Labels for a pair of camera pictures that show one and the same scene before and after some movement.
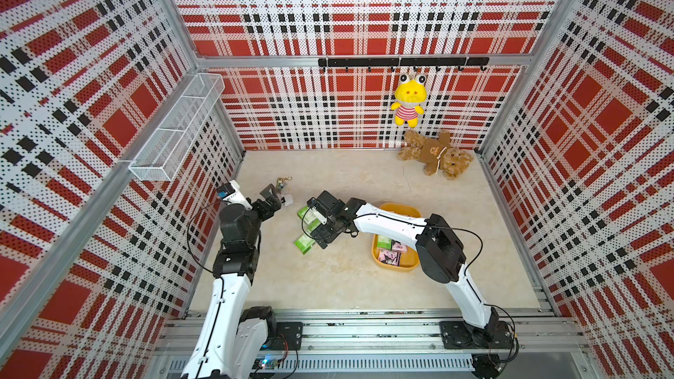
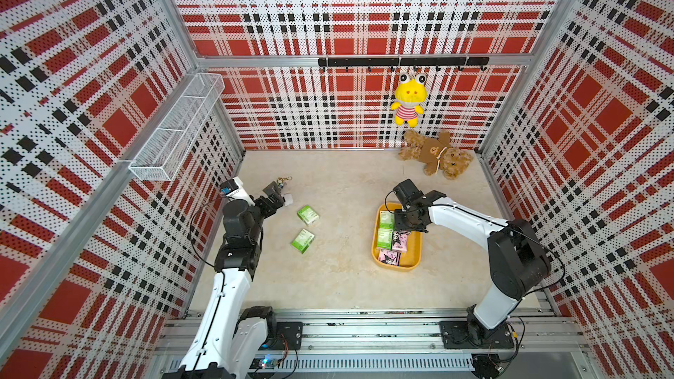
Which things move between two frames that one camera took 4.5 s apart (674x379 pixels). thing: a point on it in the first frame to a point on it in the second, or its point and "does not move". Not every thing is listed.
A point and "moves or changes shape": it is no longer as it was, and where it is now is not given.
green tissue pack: [303, 211] does not move
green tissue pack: [311, 222] moves or changes shape
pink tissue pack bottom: [388, 256] does not move
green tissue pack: [304, 243] does not move
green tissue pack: [384, 242] does not move
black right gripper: [326, 234] to [399, 225]
